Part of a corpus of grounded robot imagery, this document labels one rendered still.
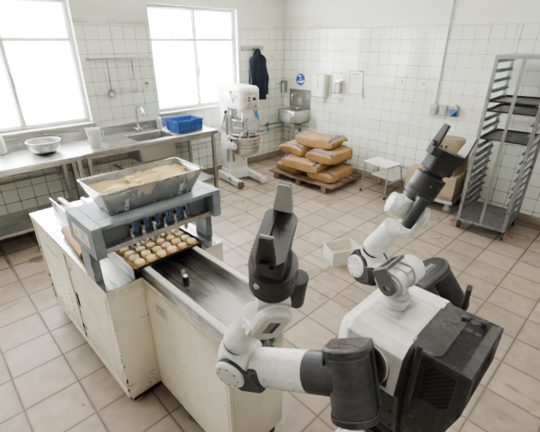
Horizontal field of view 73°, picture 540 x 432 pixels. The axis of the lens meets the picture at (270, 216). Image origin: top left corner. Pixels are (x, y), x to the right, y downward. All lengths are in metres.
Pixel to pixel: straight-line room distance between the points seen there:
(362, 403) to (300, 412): 1.63
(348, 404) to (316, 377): 0.08
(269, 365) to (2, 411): 2.19
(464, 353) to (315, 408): 1.64
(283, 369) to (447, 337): 0.36
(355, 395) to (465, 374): 0.21
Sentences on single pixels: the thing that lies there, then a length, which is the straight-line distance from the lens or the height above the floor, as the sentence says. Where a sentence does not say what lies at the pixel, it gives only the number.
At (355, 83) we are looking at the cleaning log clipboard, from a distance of 5.87.
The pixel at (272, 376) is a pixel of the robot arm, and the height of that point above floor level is 1.27.
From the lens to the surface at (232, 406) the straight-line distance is 1.82.
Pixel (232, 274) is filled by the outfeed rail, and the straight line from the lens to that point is 1.86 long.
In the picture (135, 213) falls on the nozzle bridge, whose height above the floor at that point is 1.18.
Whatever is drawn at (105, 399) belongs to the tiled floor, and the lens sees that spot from 2.65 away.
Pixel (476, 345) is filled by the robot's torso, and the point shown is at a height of 1.36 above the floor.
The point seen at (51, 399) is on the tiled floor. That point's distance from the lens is 2.78.
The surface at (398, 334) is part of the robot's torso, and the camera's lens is 0.88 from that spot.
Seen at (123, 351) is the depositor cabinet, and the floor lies 0.45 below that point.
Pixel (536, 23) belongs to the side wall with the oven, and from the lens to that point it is 5.00.
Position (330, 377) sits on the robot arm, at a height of 1.34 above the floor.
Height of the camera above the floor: 1.94
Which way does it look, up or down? 25 degrees down
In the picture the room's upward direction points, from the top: straight up
